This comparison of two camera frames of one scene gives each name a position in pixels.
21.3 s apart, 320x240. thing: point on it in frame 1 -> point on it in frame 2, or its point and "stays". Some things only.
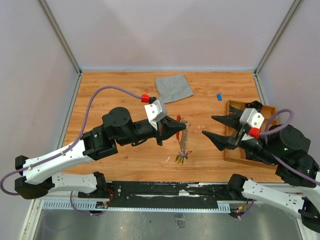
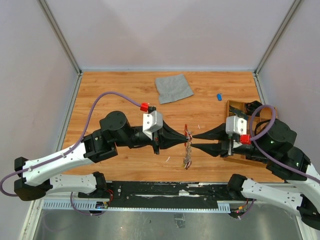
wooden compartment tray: [233, 107] stays
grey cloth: [172, 88] stays
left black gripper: [167, 127] -> [168, 138]
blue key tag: [219, 96] stays
